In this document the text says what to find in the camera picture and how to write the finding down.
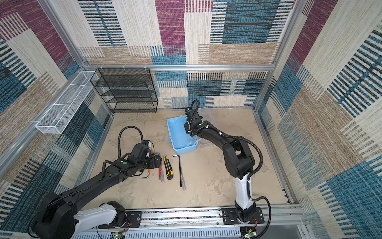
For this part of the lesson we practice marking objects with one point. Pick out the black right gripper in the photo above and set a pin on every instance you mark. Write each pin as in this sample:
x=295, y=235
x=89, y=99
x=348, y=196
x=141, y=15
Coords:
x=186, y=126

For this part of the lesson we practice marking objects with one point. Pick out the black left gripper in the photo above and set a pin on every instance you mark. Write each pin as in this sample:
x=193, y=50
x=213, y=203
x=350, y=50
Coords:
x=158, y=161

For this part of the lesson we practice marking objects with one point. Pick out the red sleeved hex key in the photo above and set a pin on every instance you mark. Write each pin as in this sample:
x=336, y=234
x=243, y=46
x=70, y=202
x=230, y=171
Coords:
x=159, y=173

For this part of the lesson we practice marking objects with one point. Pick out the black hex key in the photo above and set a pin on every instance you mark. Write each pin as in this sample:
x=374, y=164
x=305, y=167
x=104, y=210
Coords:
x=180, y=169

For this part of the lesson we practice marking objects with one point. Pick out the yellow black utility knife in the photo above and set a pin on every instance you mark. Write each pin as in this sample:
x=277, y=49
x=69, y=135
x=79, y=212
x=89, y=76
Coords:
x=168, y=168

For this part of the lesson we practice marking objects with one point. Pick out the blue toolbox with clear lid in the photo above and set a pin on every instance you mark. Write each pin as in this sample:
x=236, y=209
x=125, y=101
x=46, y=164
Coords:
x=181, y=142

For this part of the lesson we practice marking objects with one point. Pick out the orange sleeved hex key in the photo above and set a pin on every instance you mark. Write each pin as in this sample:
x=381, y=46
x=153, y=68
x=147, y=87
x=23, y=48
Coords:
x=148, y=174

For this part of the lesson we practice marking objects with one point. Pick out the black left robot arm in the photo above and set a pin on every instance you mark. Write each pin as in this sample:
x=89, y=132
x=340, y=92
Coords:
x=60, y=216

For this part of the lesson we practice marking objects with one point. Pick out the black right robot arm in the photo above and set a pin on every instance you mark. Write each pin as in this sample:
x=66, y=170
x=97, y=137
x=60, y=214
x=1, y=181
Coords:
x=242, y=158

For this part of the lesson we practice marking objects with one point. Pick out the black mesh shelf rack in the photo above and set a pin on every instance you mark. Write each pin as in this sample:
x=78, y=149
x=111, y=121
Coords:
x=126, y=90

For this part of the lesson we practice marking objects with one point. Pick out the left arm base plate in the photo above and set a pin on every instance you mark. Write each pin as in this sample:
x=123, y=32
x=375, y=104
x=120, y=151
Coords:
x=128, y=219

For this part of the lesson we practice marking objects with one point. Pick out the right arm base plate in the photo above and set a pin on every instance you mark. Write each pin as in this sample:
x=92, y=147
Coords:
x=236, y=216

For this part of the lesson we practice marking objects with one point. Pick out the white wire mesh basket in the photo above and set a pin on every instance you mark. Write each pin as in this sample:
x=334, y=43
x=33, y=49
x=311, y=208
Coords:
x=57, y=118

